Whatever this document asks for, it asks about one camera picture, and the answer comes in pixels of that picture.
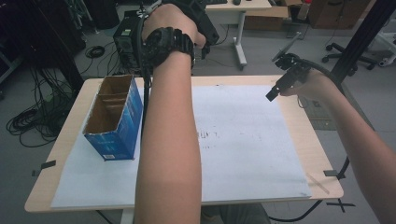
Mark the black wristwatch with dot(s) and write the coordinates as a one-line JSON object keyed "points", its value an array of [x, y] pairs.
{"points": [[165, 43]]}

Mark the short black tape strip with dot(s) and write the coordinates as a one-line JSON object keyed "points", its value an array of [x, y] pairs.
{"points": [[330, 173]]}

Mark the black metal post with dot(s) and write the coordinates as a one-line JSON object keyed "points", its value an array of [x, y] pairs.
{"points": [[364, 34]]}

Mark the large brown cardboard box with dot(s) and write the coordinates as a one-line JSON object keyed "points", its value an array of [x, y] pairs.
{"points": [[339, 14]]}

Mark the white equipment base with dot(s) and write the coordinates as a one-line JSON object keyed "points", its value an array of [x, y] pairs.
{"points": [[387, 49]]}

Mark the blue cardboard box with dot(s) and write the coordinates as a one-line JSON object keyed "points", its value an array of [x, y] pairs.
{"points": [[123, 124]]}

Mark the dark curtain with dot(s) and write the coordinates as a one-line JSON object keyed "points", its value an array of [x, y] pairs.
{"points": [[37, 37]]}

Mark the black keyboard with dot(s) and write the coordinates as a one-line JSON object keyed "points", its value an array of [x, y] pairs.
{"points": [[216, 1]]}

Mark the flat brown cardboard box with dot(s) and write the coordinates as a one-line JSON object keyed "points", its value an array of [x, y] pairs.
{"points": [[267, 17]]}

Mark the white desk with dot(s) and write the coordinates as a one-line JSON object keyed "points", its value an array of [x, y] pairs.
{"points": [[239, 9]]}

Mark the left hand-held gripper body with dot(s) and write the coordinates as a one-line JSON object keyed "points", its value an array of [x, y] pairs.
{"points": [[202, 21]]}

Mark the black tape strip pair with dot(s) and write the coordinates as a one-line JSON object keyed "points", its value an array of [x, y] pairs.
{"points": [[48, 164]]}

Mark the black tape cross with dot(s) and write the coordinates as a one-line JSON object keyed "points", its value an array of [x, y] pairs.
{"points": [[340, 204]]}

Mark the black computer mouse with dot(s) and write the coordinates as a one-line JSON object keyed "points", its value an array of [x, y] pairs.
{"points": [[237, 2]]}

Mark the white paper sheet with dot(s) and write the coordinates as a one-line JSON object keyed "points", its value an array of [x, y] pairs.
{"points": [[249, 140]]}

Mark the person's left hand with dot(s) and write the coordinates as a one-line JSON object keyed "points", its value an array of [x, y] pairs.
{"points": [[168, 18]]}

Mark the person's right hand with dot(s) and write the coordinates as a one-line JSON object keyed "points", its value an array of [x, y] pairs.
{"points": [[317, 87]]}

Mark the clear tape strip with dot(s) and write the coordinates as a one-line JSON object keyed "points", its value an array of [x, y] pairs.
{"points": [[317, 183]]}

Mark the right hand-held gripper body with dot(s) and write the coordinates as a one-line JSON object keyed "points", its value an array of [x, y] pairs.
{"points": [[297, 70]]}

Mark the white table leg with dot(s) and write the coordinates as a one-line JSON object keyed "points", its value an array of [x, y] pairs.
{"points": [[127, 216]]}

